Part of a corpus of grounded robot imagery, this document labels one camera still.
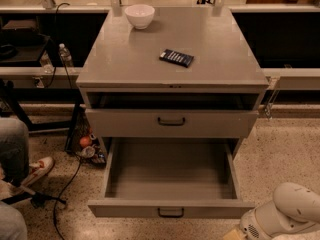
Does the grey drawer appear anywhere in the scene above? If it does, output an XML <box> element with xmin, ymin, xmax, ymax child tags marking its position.
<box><xmin>86</xmin><ymin>109</ymin><xmax>258</xmax><ymax>138</ymax></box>
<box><xmin>88</xmin><ymin>138</ymin><xmax>255</xmax><ymax>219</ymax></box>

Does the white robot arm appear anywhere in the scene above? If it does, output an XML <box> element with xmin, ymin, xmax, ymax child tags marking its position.
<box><xmin>222</xmin><ymin>182</ymin><xmax>320</xmax><ymax>240</ymax></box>

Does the grey top drawer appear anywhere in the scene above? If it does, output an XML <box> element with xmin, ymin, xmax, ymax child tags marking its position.
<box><xmin>86</xmin><ymin>109</ymin><xmax>258</xmax><ymax>138</ymax></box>

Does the grey drawer cabinet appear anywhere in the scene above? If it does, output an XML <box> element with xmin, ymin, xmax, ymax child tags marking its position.
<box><xmin>77</xmin><ymin>7</ymin><xmax>267</xmax><ymax>152</ymax></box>

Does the black crate of items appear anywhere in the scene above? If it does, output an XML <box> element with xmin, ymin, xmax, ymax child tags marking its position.
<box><xmin>64</xmin><ymin>107</ymin><xmax>106</xmax><ymax>165</ymax></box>

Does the dark blue snack packet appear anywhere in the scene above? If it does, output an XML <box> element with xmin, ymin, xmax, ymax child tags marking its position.
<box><xmin>159</xmin><ymin>49</ymin><xmax>194</xmax><ymax>68</ymax></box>

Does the white orange sneaker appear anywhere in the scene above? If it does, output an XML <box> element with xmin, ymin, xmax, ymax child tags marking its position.
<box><xmin>22</xmin><ymin>156</ymin><xmax>55</xmax><ymax>187</ymax></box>

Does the person knee in jeans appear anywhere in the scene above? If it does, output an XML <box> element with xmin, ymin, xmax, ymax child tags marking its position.
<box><xmin>0</xmin><ymin>202</ymin><xmax>28</xmax><ymax>240</ymax></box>

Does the white ceramic bowl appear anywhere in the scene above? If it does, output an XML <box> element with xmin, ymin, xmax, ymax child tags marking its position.
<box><xmin>124</xmin><ymin>4</ymin><xmax>155</xmax><ymax>29</ymax></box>

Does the person leg in jeans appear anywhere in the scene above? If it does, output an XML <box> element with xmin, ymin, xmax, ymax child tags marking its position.
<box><xmin>0</xmin><ymin>118</ymin><xmax>29</xmax><ymax>184</ymax></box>

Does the clear plastic water bottle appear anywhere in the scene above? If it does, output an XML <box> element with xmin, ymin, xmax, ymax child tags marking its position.
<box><xmin>59</xmin><ymin>43</ymin><xmax>74</xmax><ymax>68</ymax></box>

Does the black side table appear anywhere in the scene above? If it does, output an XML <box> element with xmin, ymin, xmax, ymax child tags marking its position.
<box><xmin>0</xmin><ymin>18</ymin><xmax>81</xmax><ymax>134</ymax></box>

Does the black cable on floor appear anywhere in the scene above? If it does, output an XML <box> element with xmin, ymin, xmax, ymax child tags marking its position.
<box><xmin>52</xmin><ymin>155</ymin><xmax>84</xmax><ymax>240</ymax></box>

